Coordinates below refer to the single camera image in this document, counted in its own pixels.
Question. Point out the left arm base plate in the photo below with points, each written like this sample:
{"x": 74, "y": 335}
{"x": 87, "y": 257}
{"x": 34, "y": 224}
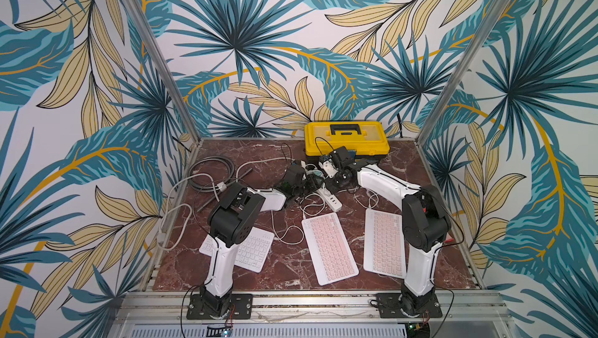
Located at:
{"x": 239, "y": 306}

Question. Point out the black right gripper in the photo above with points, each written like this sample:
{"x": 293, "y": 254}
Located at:
{"x": 336, "y": 160}

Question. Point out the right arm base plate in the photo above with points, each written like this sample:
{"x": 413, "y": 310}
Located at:
{"x": 387, "y": 305}

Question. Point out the white power strip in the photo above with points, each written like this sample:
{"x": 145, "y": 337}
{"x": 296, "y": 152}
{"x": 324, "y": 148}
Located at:
{"x": 330, "y": 200}

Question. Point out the right pink keyboard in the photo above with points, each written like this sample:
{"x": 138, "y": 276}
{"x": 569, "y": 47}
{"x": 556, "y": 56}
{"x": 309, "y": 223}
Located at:
{"x": 384, "y": 247}

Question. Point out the white keyboard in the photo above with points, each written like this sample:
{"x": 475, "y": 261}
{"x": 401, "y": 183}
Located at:
{"x": 253, "y": 252}

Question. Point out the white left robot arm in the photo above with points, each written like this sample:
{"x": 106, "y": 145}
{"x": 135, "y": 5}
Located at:
{"x": 231, "y": 222}

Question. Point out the middle pink keyboard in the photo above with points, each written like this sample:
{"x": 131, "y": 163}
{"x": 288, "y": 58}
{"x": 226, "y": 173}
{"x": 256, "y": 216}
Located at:
{"x": 330, "y": 252}

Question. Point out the pink keyboard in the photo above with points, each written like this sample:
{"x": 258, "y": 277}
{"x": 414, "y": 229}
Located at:
{"x": 330, "y": 252}
{"x": 384, "y": 247}

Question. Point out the yellow black toolbox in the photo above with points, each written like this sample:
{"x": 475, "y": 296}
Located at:
{"x": 365, "y": 138}

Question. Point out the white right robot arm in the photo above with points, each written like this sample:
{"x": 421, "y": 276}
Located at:
{"x": 425, "y": 224}

